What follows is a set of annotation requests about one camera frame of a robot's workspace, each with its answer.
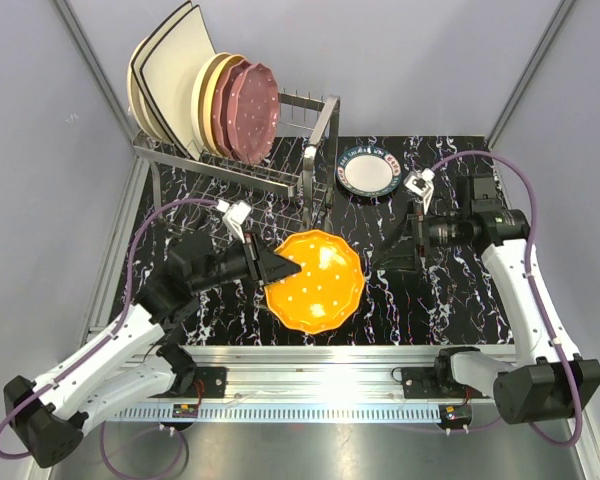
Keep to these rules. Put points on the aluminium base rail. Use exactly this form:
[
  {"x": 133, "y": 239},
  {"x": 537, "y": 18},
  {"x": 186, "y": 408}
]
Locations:
[{"x": 331, "y": 374}]

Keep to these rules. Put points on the aluminium frame post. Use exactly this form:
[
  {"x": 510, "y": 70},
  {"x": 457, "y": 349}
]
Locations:
[
  {"x": 88, "y": 54},
  {"x": 546, "y": 41}
]

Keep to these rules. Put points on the aluminium frame post left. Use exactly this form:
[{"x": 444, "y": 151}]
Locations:
[{"x": 88, "y": 54}]

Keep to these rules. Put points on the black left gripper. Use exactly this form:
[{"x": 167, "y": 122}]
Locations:
[{"x": 264, "y": 266}]

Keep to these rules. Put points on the pink dotted plate front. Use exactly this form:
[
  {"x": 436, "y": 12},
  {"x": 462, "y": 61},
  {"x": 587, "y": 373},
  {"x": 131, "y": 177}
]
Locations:
[{"x": 253, "y": 114}]

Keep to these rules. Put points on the aluminium frame post right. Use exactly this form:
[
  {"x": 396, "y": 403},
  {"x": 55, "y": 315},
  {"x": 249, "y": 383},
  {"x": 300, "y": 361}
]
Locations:
[{"x": 546, "y": 41}]

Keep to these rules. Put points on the white plate teal rim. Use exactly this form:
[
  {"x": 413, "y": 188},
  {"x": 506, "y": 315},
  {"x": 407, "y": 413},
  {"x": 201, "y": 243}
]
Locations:
[{"x": 368, "y": 171}]

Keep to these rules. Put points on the pink dotted plate rear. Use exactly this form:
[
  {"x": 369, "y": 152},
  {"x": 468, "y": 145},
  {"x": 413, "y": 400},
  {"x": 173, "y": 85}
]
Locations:
[{"x": 220, "y": 128}]

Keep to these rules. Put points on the white round plate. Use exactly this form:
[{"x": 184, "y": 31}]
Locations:
[{"x": 197, "y": 97}]

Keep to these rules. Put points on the cream square plate black rim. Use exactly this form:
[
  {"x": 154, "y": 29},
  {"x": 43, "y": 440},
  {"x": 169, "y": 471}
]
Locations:
[{"x": 166, "y": 67}]

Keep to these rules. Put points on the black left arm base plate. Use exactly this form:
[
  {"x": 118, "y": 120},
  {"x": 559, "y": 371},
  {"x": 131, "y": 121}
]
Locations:
[{"x": 209, "y": 381}]

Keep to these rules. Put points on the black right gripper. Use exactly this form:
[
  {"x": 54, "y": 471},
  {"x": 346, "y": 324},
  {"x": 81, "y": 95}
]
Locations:
[{"x": 401, "y": 253}]

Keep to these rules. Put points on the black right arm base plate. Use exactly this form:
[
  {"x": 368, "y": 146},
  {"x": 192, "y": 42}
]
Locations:
[{"x": 422, "y": 383}]

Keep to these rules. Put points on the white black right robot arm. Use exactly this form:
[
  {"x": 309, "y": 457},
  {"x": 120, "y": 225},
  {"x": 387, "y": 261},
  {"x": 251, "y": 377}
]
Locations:
[{"x": 549, "y": 379}]

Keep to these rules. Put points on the yellow round plate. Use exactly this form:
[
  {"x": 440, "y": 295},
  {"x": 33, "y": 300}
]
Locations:
[{"x": 220, "y": 63}]

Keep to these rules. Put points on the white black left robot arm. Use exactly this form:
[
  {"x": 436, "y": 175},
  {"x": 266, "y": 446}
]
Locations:
[{"x": 52, "y": 413}]

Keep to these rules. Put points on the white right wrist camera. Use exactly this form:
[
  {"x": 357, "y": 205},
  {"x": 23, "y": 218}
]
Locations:
[{"x": 421, "y": 184}]

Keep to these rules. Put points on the pink dotted plate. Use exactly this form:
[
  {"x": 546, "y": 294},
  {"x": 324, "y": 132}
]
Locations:
[
  {"x": 220, "y": 128},
  {"x": 253, "y": 114}
]

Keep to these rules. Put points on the orange dotted plate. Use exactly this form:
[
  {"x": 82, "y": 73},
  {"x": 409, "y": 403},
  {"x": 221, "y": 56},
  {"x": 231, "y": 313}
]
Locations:
[{"x": 325, "y": 292}]

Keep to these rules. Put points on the slotted cable duct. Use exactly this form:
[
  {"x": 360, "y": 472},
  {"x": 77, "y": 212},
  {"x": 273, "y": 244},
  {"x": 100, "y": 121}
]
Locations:
[{"x": 169, "y": 412}]

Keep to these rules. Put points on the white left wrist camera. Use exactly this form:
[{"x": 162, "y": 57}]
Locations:
[{"x": 233, "y": 217}]

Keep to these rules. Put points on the stainless steel dish rack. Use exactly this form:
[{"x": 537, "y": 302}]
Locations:
[{"x": 291, "y": 191}]

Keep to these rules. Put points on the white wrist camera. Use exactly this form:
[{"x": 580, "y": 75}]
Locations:
[
  {"x": 233, "y": 217},
  {"x": 421, "y": 184}
]

